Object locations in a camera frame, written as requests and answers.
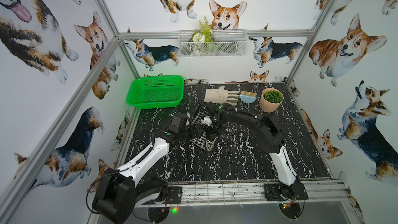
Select black white patterned knit scarf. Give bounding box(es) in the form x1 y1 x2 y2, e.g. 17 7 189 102
189 107 220 151

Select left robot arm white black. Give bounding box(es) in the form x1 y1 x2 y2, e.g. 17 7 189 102
89 124 203 224

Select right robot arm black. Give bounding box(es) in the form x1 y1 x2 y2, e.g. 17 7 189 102
201 103 304 199

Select green plastic basket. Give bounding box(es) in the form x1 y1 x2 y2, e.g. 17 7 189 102
126 75 184 110

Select white work glove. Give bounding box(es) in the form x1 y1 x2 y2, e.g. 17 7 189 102
204 86 240 106

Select pink pot with green plant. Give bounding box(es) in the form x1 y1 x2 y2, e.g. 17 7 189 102
260 88 284 113

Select artificial fern and white flowers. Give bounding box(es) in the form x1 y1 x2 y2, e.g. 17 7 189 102
190 17 214 56

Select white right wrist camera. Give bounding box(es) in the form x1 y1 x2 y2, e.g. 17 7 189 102
201 116 212 126

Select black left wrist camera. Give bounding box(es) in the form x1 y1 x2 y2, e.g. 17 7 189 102
169 113 189 133

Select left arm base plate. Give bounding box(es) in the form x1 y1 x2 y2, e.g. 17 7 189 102
162 186 182 204

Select white wire wall basket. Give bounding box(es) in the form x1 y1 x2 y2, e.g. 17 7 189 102
178 30 248 57

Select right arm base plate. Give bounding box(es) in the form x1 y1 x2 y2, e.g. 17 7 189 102
263 183 309 202

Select aluminium front rail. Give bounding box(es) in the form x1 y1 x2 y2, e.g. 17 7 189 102
93 183 350 209

